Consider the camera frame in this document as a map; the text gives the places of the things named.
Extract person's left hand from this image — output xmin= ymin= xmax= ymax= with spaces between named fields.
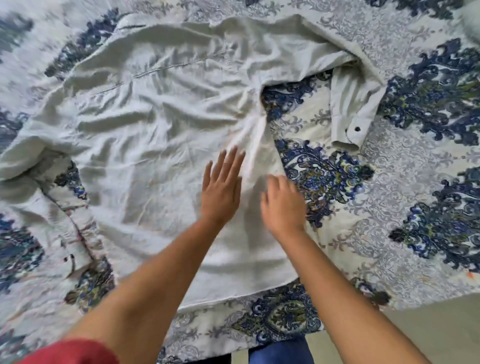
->
xmin=200 ymin=146 xmax=247 ymax=228

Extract person's right hand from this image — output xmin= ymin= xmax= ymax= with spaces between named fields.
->
xmin=259 ymin=174 xmax=308 ymax=243

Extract white long-sleeved shirt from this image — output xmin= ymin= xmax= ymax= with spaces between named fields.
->
xmin=0 ymin=13 xmax=387 ymax=314

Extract bed with blue patterned sheet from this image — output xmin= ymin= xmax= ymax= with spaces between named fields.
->
xmin=0 ymin=0 xmax=480 ymax=364

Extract person's left forearm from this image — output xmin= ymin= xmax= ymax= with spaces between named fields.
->
xmin=65 ymin=216 xmax=226 ymax=364

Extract person's right forearm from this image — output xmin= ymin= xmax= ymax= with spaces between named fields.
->
xmin=279 ymin=226 xmax=432 ymax=364

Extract blue jeans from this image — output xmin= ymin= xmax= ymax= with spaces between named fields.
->
xmin=187 ymin=335 xmax=316 ymax=364

